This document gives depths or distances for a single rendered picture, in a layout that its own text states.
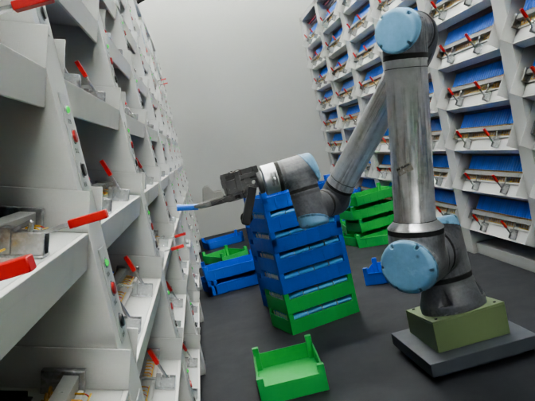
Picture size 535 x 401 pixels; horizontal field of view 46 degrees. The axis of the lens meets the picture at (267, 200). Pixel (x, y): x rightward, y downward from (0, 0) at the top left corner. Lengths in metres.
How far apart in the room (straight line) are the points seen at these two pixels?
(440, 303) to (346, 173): 0.46
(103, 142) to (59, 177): 0.70
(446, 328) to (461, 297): 0.10
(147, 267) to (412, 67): 0.82
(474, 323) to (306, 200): 0.58
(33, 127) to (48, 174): 0.06
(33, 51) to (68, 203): 0.18
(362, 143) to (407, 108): 0.27
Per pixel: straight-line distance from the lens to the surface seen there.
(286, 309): 2.45
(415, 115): 1.69
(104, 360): 0.82
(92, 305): 0.80
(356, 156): 1.92
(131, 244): 1.49
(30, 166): 0.80
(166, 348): 1.54
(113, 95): 1.49
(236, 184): 1.85
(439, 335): 1.88
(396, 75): 1.69
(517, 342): 1.91
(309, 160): 1.87
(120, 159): 1.48
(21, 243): 0.61
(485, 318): 1.92
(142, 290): 1.32
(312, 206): 1.86
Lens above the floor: 0.75
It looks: 5 degrees down
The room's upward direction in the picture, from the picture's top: 13 degrees counter-clockwise
